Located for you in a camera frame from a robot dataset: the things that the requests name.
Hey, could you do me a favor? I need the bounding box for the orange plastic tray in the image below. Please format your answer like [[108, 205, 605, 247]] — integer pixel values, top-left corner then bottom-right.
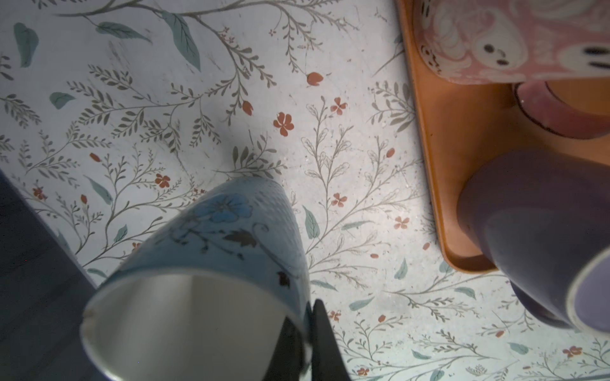
[[396, 1, 609, 274]]

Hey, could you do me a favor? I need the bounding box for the blue floral mug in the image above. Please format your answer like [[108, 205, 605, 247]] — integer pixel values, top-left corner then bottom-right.
[[80, 177, 311, 380]]

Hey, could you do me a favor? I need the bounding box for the purple lavender mug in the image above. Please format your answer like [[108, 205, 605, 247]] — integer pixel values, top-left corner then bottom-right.
[[457, 151, 609, 337]]

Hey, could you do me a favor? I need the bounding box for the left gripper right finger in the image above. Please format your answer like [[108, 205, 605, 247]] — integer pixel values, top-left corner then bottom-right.
[[311, 299, 351, 381]]

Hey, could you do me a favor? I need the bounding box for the pink patterned mug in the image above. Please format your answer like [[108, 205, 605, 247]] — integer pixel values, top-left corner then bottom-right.
[[412, 1, 609, 139]]

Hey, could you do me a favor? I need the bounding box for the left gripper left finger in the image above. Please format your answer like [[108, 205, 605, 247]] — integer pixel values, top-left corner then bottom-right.
[[263, 317, 304, 381]]

